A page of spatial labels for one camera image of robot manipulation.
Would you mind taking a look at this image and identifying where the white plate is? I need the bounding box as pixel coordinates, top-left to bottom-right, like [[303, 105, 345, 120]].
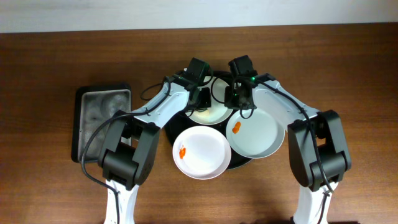
[[185, 76, 233, 125], [172, 126, 231, 180], [226, 109, 285, 159]]

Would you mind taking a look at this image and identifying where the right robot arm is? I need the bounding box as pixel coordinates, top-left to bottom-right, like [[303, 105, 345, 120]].
[[224, 55, 352, 223]]

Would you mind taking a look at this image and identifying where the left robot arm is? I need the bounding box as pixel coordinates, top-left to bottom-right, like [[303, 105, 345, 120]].
[[81, 58, 213, 223]]

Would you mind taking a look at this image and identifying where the metal soapy water tray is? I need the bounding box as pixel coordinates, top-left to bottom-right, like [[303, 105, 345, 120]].
[[71, 83, 131, 163]]

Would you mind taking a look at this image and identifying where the orange sauce stain right plate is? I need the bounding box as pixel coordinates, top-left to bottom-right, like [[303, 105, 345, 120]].
[[232, 121, 241, 134]]

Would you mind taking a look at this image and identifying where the orange sauce stain plate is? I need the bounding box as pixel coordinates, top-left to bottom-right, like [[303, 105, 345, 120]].
[[232, 121, 241, 134], [179, 145, 186, 159]]

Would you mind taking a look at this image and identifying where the white plate bottom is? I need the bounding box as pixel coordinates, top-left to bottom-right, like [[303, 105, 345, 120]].
[[172, 126, 231, 180]]

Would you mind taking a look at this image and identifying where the orange sauce stain bottom plate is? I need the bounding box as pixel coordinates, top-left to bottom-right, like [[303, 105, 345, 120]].
[[179, 145, 186, 159]]

